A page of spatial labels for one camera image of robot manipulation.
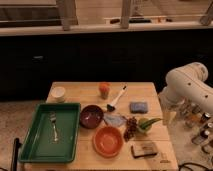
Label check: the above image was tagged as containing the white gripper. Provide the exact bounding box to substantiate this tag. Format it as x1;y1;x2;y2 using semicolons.
161;104;176;126

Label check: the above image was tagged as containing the blue sponge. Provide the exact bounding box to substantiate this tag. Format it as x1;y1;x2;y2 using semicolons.
130;102;148;113

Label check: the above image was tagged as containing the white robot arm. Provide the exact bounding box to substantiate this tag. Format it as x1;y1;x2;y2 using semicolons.
158;62;213;125

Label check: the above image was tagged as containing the brown block sponge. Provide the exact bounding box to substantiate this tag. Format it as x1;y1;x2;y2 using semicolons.
131;143;158;159

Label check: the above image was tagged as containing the orange bowl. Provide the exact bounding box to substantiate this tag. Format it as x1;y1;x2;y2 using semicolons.
92;126;123;158

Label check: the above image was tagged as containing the purple bowl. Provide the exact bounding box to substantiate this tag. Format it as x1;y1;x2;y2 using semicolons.
80;105;104;129

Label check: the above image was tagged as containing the spice bottle rack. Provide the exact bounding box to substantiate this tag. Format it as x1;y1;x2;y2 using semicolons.
183;103;213;145

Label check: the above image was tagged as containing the dark grape bunch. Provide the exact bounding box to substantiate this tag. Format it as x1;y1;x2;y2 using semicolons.
123;117;137;142

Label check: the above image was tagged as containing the blue grey cloth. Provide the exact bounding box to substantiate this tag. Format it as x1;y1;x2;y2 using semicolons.
104;113;126;127

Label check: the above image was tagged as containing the orange topped bottle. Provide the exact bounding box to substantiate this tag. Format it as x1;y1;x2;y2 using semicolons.
99;82;110;99

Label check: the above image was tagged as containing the white cup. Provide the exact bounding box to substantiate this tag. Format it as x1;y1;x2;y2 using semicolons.
51;87;66;102

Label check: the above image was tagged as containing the silver fork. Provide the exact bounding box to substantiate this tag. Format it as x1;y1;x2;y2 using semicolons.
50;113;59;142

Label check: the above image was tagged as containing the green plastic tray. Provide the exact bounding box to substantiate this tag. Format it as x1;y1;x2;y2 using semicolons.
19;103;81;163

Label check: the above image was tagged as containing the black cable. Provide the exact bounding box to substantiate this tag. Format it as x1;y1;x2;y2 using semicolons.
178;161;213;171

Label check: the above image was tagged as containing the black chair post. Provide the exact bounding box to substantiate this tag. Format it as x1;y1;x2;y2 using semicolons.
10;138;22;171

